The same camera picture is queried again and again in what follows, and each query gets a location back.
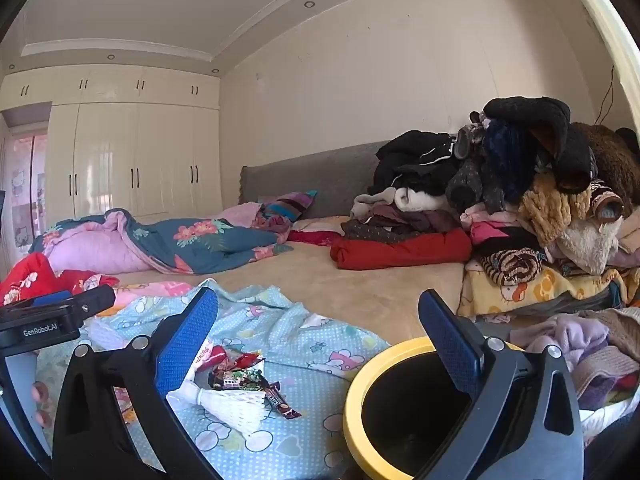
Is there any yellow rimmed black bin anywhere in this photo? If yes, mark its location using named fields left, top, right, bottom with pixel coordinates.
left=342, top=336, right=526, bottom=480

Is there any yellow cartoon blanket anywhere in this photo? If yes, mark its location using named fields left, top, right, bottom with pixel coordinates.
left=457, top=255, right=640, bottom=320

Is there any dark blue fuzzy garment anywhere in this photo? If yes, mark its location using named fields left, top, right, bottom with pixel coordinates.
left=484, top=119, right=540, bottom=206

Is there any red floral cloth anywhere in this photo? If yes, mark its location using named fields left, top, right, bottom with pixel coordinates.
left=0, top=252, right=108, bottom=307

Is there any lavender fleece garment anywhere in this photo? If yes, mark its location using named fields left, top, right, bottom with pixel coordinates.
left=522, top=312, right=611, bottom=361

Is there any red rolled cloth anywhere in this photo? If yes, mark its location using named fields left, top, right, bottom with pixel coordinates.
left=330, top=227, right=473, bottom=271

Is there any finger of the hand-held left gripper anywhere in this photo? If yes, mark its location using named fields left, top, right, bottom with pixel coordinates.
left=75, top=284, right=117, bottom=320
left=20, top=290, right=75, bottom=310

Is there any brown plush blanket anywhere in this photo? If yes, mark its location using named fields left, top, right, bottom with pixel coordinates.
left=570, top=122, right=640, bottom=221

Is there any brown striped garment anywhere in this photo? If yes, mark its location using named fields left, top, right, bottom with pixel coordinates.
left=479, top=247, right=547, bottom=286

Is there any black wall cable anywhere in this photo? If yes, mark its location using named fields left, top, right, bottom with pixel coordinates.
left=597, top=65, right=617, bottom=126

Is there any grey speckled garment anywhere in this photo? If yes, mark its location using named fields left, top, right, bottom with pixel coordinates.
left=445, top=157, right=507, bottom=214

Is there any striped colourful pillow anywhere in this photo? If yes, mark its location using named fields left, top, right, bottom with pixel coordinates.
left=254, top=190, right=319, bottom=235

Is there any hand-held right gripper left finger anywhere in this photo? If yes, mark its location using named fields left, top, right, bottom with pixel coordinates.
left=52, top=287, right=223, bottom=480

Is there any dark dotted garment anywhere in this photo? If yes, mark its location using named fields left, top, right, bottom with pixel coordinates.
left=344, top=209, right=458, bottom=242

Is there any teal pink floral quilt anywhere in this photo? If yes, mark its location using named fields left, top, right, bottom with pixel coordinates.
left=30, top=208, right=296, bottom=276

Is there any dark green snack wrapper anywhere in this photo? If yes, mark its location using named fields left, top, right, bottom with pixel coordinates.
left=207, top=366, right=268, bottom=392

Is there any white fleece garment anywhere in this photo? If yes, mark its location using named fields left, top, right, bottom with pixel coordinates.
left=394, top=186, right=451, bottom=213

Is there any cream plush cloth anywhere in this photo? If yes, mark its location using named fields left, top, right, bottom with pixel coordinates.
left=547, top=215, right=626, bottom=276

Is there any grey fleece slipper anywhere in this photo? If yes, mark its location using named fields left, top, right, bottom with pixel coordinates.
left=452, top=112, right=493, bottom=161

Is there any red foil candy wrapper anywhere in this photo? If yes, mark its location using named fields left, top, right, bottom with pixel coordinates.
left=227, top=352, right=264, bottom=370

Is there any beige knitted garment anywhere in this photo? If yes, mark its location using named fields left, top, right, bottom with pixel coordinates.
left=572, top=306, right=640, bottom=396

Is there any black fuzzy garment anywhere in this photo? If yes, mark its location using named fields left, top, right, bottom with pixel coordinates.
left=482, top=96, right=596, bottom=194

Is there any white wardrobe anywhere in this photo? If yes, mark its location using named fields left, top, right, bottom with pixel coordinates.
left=0, top=64, right=223, bottom=221

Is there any grey pillow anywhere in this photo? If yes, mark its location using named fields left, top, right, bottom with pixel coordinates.
left=238, top=140, right=401, bottom=222

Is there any light blue cartoon cat sheet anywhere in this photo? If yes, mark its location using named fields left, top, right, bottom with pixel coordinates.
left=35, top=280, right=396, bottom=480

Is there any tan fuzzy garment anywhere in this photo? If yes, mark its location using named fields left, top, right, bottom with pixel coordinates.
left=517, top=174, right=592, bottom=248

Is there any bed with beige sheet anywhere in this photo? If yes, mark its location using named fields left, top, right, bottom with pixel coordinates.
left=105, top=215, right=473, bottom=356

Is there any pink garment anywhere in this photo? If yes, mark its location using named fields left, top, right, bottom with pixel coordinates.
left=460, top=209, right=531, bottom=247

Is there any black jacket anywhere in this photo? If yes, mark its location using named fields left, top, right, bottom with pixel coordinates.
left=372, top=130, right=468, bottom=196

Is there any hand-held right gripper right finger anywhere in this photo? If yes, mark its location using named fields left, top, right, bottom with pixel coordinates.
left=415, top=289, right=583, bottom=480

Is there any red snack packet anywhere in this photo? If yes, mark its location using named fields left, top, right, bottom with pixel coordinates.
left=192, top=345, right=230, bottom=373

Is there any pink cartoon blanket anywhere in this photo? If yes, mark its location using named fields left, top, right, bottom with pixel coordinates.
left=97, top=280, right=196, bottom=306

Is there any red lace cloth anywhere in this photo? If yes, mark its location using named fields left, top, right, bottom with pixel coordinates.
left=287, top=229, right=346, bottom=247

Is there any brown chocolate bar wrapper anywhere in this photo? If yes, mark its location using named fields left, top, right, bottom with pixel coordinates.
left=261, top=381, right=302, bottom=420

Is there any person's left hand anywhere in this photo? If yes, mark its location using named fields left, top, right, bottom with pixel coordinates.
left=30, top=381, right=54, bottom=429

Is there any pink cartoon sticker door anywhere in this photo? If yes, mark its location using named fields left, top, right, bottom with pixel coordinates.
left=0, top=102, right=53, bottom=266

